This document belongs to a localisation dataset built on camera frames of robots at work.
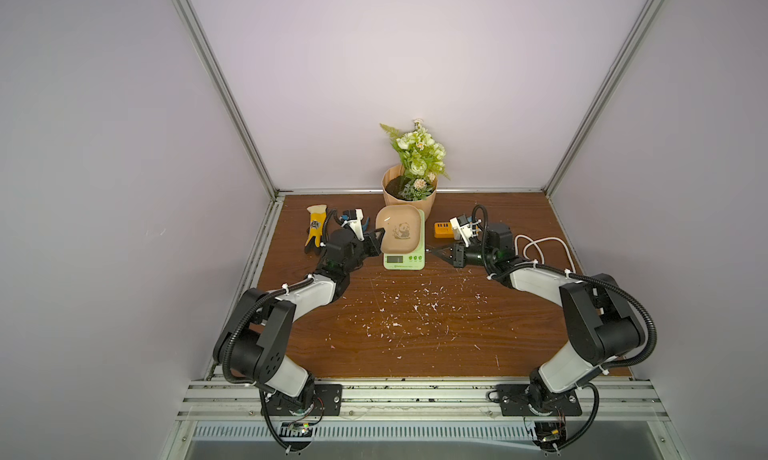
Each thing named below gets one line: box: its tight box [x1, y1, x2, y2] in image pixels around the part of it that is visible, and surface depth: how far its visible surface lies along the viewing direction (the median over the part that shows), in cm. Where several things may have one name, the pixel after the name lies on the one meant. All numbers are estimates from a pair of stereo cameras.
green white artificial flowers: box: [380, 118, 450, 201], surface depth 96 cm
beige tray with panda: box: [375, 204, 422, 254], surface depth 87 cm
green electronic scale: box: [383, 209, 425, 271], surface depth 87 cm
